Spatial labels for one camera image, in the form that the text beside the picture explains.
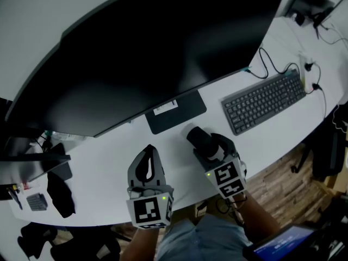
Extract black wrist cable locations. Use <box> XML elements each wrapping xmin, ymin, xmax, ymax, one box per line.
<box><xmin>216</xmin><ymin>196</ymin><xmax>248</xmax><ymax>226</ymax></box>

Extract black cable with plug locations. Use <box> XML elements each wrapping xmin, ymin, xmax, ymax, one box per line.
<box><xmin>304</xmin><ymin>63</ymin><xmax>327</xmax><ymax>119</ymax></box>

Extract black office chair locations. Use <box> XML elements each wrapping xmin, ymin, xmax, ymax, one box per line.
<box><xmin>17</xmin><ymin>221</ymin><xmax>131</xmax><ymax>261</ymax></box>
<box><xmin>290</xmin><ymin>110</ymin><xmax>348</xmax><ymax>179</ymax></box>

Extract red label bottle yellow cap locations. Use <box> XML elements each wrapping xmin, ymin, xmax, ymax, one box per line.
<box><xmin>12</xmin><ymin>182</ymin><xmax>41</xmax><ymax>191</ymax></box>

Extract black pen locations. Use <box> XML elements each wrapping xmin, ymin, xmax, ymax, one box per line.
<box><xmin>7</xmin><ymin>186</ymin><xmax>24</xmax><ymax>210</ymax></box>

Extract large black monitor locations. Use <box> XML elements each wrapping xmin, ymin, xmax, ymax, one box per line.
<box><xmin>5</xmin><ymin>0</ymin><xmax>289</xmax><ymax>139</ymax></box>

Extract black tablet with blue screen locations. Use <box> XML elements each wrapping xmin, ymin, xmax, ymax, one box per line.
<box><xmin>243</xmin><ymin>223</ymin><xmax>319</xmax><ymax>261</ymax></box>

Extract small grey keyboard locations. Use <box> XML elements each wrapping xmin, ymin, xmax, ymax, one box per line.
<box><xmin>26</xmin><ymin>192</ymin><xmax>49</xmax><ymax>212</ymax></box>

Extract person's right forearm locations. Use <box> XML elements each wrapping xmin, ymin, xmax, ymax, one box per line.
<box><xmin>231</xmin><ymin>191</ymin><xmax>281</xmax><ymax>242</ymax></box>

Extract black cable bundle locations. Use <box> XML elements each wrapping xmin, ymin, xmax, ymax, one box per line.
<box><xmin>35</xmin><ymin>134</ymin><xmax>54</xmax><ymax>153</ymax></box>

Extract white paper card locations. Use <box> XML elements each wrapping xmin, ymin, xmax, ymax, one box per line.
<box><xmin>153</xmin><ymin>100</ymin><xmax>179</xmax><ymax>116</ymax></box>

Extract person's left forearm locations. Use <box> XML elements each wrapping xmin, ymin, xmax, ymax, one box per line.
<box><xmin>130</xmin><ymin>226</ymin><xmax>164</xmax><ymax>261</ymax></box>

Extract long black cable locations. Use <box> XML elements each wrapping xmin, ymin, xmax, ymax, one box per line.
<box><xmin>240</xmin><ymin>47</ymin><xmax>301</xmax><ymax>80</ymax></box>

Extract person's denim shorts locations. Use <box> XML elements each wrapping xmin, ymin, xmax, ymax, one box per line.
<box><xmin>157</xmin><ymin>215</ymin><xmax>253</xmax><ymax>261</ymax></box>

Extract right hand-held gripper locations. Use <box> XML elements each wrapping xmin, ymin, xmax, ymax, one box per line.
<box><xmin>193</xmin><ymin>133</ymin><xmax>248</xmax><ymax>200</ymax></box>

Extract black cloth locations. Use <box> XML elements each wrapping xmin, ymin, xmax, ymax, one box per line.
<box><xmin>46</xmin><ymin>171</ymin><xmax>76</xmax><ymax>219</ymax></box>

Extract white power strip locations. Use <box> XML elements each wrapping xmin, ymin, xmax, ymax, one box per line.
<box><xmin>298</xmin><ymin>51</ymin><xmax>313</xmax><ymax>90</ymax></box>

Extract black computer keyboard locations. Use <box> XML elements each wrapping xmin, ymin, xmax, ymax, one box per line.
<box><xmin>221</xmin><ymin>69</ymin><xmax>307</xmax><ymax>136</ymax></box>

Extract black monitor with grey stand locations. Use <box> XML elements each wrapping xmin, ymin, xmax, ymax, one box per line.
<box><xmin>0</xmin><ymin>136</ymin><xmax>73</xmax><ymax>186</ymax></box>

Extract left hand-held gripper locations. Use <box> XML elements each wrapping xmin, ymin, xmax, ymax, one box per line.
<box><xmin>125</xmin><ymin>144</ymin><xmax>175</xmax><ymax>231</ymax></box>

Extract cardboard box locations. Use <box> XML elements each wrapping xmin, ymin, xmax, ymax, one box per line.
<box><xmin>326</xmin><ymin>145</ymin><xmax>348</xmax><ymax>196</ymax></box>

